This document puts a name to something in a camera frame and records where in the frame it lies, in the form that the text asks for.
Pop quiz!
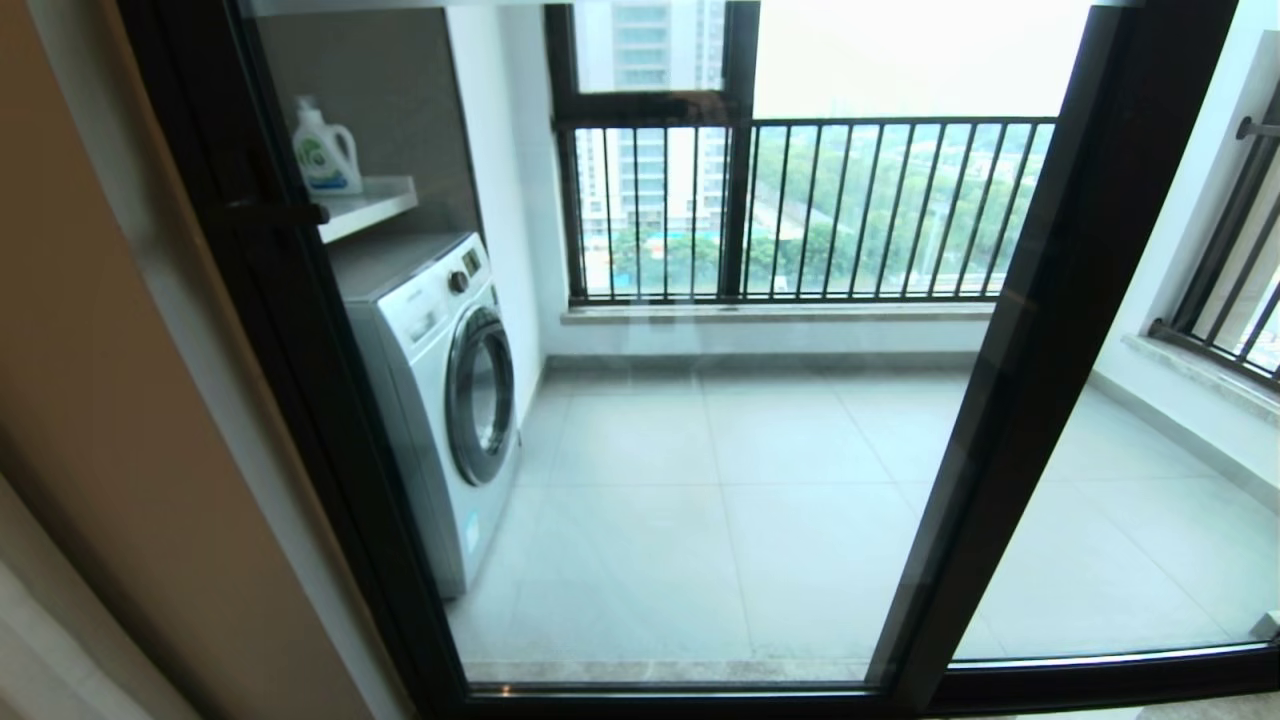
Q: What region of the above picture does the black framed fixed glass door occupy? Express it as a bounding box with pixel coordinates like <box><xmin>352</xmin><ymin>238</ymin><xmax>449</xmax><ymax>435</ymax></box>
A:
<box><xmin>868</xmin><ymin>0</ymin><xmax>1280</xmax><ymax>701</ymax></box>

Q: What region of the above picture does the grey stone window sill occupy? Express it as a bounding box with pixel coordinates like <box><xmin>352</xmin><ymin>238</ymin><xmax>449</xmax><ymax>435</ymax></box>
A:
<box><xmin>1120</xmin><ymin>333</ymin><xmax>1280</xmax><ymax>421</ymax></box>
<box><xmin>560</xmin><ymin>300</ymin><xmax>1001</xmax><ymax>326</ymax></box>

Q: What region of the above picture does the dark grey cabinet panel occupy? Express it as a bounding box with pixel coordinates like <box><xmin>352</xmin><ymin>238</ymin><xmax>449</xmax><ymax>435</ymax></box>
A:
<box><xmin>255</xmin><ymin>8</ymin><xmax>486</xmax><ymax>241</ymax></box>

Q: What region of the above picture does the black outer door frame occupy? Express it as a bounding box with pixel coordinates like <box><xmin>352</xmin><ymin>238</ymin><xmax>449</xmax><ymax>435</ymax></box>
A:
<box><xmin>115</xmin><ymin>0</ymin><xmax>1280</xmax><ymax>720</ymax></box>

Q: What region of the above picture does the white detergent bottle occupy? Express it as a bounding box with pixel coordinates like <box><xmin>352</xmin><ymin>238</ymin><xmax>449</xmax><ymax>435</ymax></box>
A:
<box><xmin>291</xmin><ymin>95</ymin><xmax>364</xmax><ymax>197</ymax></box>

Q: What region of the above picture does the black window frame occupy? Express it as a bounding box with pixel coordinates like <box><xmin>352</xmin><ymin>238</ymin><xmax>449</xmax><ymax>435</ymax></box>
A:
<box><xmin>545</xmin><ymin>0</ymin><xmax>761</xmax><ymax>303</ymax></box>

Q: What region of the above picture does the black framed sliding glass door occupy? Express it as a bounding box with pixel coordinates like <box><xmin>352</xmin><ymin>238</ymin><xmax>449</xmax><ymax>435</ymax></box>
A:
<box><xmin>120</xmin><ymin>0</ymin><xmax>1243</xmax><ymax>720</ymax></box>

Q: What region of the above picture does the black balcony railing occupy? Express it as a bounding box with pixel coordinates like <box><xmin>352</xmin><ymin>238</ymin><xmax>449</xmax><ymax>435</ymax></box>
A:
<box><xmin>553</xmin><ymin>117</ymin><xmax>1059</xmax><ymax>306</ymax></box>

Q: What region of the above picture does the white wall shelf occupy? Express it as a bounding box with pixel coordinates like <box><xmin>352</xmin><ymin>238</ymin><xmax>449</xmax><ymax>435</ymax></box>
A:
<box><xmin>315</xmin><ymin>176</ymin><xmax>420</xmax><ymax>245</ymax></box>

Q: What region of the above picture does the white front-load washing machine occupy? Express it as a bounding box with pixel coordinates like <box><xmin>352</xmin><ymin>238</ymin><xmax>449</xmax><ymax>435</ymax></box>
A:
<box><xmin>335</xmin><ymin>230</ymin><xmax>523</xmax><ymax>601</ymax></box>

